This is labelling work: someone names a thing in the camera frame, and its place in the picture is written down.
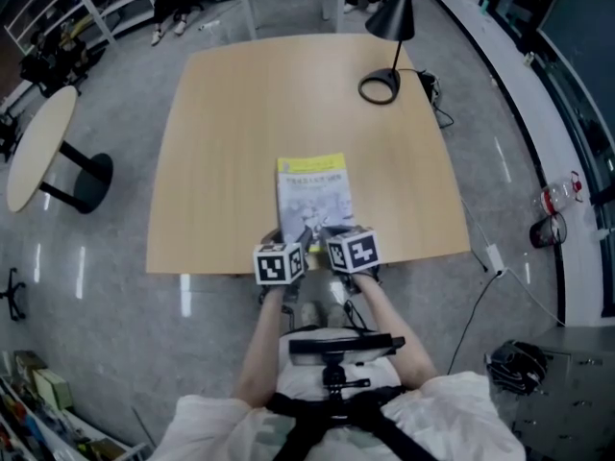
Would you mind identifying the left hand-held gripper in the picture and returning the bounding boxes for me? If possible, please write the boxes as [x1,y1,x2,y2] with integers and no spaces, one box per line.
[253,226,313,303]

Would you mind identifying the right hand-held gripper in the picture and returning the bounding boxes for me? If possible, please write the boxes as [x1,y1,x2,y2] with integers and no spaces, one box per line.
[320,226,381,293]

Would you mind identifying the yellow white book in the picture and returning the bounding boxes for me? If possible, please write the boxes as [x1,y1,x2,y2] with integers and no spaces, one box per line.
[276,151,357,271]

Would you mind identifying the person's right forearm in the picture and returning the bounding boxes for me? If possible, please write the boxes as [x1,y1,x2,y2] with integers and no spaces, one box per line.
[355,274,438,393]

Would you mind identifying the person's left forearm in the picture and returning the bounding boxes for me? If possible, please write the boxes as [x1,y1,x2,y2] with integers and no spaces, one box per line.
[233,285,289,407]

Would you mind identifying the black chest-mounted phone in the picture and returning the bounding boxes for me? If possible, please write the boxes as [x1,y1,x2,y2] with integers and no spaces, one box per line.
[287,332,406,367]

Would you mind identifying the wooden table white legs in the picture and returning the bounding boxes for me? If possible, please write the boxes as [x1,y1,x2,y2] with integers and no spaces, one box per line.
[145,34,472,278]

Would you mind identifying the white power strip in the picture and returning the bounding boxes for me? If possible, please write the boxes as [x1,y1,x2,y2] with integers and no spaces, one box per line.
[484,243,508,278]

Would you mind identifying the person's white shirt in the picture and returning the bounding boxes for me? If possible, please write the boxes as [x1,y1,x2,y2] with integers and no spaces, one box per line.
[158,324,528,461]

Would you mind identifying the black desk lamp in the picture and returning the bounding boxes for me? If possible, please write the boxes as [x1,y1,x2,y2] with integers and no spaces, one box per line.
[357,0,429,105]

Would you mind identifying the clear plastic water jug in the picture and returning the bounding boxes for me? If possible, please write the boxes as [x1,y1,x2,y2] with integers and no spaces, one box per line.
[537,170,585,213]

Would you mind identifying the black white striped helmet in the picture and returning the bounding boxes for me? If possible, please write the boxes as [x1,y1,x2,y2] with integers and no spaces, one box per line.
[485,339,549,396]

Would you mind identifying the oval table black base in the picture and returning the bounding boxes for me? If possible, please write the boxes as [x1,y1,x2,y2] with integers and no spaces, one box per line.
[5,85,114,215]

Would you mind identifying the pale green cardboard box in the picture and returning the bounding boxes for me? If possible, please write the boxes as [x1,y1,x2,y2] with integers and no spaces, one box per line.
[31,367,73,410]

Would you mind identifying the white metal workbench rack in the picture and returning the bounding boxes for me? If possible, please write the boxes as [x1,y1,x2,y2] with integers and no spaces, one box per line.
[0,376,150,461]

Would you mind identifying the grey drawer cabinet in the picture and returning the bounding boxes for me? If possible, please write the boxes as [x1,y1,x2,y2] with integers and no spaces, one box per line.
[508,327,615,461]

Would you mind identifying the black office chair base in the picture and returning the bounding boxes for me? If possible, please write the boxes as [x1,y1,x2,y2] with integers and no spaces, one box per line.
[0,266,28,322]

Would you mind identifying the white metal shelf rack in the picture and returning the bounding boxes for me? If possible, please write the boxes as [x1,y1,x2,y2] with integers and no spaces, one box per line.
[3,0,158,61]

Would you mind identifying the black floor cable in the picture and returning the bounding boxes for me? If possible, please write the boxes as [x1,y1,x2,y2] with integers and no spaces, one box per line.
[446,271,501,377]

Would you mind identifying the black chest harness mount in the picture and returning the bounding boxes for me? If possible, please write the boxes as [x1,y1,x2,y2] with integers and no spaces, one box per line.
[266,362,433,461]

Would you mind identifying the wire mesh waste bin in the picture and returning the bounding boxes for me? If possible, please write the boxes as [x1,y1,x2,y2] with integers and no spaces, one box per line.
[529,211,568,249]

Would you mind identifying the large dark wall screen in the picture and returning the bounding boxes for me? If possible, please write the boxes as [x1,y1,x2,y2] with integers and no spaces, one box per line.
[536,0,615,119]

